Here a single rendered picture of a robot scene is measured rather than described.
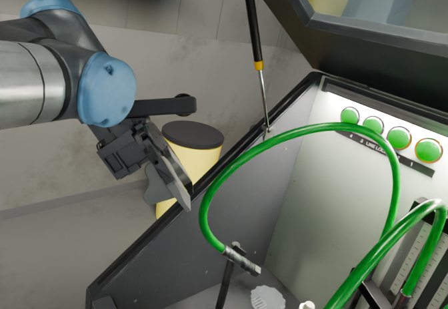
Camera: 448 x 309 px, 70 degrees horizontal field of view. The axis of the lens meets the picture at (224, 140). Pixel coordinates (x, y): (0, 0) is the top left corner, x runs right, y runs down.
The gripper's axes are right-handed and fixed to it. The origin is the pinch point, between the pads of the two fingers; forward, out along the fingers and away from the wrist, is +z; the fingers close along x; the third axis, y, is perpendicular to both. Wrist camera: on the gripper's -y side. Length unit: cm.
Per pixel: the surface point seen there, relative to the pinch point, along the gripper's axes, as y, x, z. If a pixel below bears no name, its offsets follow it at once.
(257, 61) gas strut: -22.8, -18.1, -11.7
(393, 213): -28.1, -5.3, 25.2
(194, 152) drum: 20, -156, 19
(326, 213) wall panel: -19.7, -27.5, 30.9
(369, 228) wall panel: -25.5, -18.0, 34.3
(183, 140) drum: 22, -157, 8
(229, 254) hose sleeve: 0.7, -1.2, 13.1
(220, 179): -5.7, 2.7, -0.2
